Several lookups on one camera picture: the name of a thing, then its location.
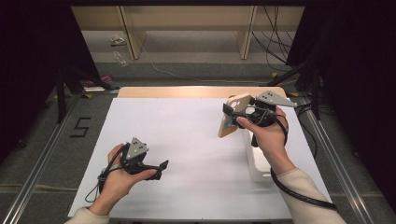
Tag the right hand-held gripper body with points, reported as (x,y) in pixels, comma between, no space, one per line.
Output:
(274,99)

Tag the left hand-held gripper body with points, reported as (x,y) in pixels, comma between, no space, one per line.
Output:
(137,149)

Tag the wooden block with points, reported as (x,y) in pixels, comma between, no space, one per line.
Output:
(229,127)

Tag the white plastic storage box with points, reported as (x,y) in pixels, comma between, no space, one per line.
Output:
(260,165)

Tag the person's right hand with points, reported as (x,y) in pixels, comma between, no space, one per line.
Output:
(271,140)

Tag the person's left hand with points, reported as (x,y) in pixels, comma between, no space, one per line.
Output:
(118,183)

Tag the white table cover sheet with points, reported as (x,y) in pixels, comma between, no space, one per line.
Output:
(193,149)

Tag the black metal stand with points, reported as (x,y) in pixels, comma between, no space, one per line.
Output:
(316,93)
(60,93)

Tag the pink packet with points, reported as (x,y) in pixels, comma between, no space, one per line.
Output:
(104,79)

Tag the dark curtain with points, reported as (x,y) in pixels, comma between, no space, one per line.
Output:
(31,62)
(358,77)

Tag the clear plastic bottle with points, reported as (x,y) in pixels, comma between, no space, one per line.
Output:
(120,59)

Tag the light wooden desk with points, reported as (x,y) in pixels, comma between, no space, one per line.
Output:
(186,18)

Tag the metal floor rail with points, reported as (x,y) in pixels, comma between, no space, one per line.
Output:
(34,174)
(339,168)

